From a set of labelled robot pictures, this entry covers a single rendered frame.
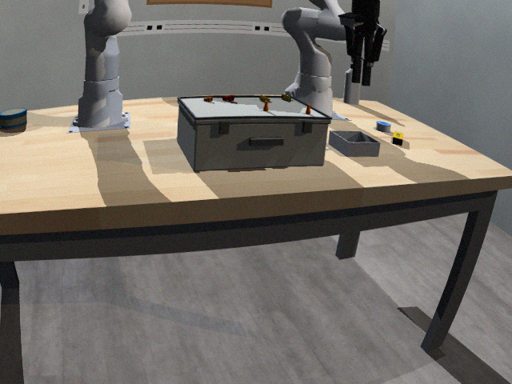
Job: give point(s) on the grey cylinder with blue top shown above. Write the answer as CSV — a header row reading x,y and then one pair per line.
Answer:
x,y
383,126

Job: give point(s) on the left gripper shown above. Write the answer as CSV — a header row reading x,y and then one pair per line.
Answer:
x,y
372,43

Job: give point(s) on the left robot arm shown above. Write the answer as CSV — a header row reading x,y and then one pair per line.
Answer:
x,y
313,81

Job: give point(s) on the yellow pocket level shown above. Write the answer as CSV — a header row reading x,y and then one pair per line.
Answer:
x,y
397,139

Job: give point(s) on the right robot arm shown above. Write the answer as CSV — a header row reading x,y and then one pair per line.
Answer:
x,y
101,102

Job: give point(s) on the grey bottle with black cap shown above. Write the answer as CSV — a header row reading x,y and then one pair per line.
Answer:
x,y
351,90

